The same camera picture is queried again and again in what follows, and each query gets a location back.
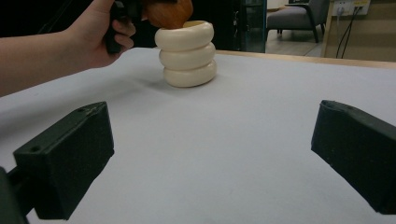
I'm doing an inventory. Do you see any wooden spoon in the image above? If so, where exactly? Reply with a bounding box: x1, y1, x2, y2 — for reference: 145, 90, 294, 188
143, 0, 194, 30

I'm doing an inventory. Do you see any white wall power outlet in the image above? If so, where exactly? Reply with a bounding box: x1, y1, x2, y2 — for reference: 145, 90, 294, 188
331, 0, 372, 17

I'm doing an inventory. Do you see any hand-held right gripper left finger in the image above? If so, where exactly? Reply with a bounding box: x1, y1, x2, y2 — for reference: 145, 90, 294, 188
12, 101, 115, 221

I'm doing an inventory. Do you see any beige counter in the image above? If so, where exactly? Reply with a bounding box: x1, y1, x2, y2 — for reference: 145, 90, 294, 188
320, 0, 396, 63

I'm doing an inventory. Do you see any dark glass cabinet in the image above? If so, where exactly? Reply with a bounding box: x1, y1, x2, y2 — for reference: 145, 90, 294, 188
238, 0, 268, 53

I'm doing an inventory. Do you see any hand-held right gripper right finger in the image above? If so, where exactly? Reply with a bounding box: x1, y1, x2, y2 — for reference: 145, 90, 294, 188
310, 100, 396, 216

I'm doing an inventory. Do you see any grey armchair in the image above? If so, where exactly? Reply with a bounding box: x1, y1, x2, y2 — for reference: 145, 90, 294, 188
266, 0, 331, 44

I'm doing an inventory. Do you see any cream ringed utensil holder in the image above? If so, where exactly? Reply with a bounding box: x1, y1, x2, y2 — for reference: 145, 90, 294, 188
154, 20, 218, 89

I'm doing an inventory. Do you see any black cable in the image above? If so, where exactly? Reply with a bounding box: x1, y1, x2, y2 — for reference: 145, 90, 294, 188
335, 6, 362, 60

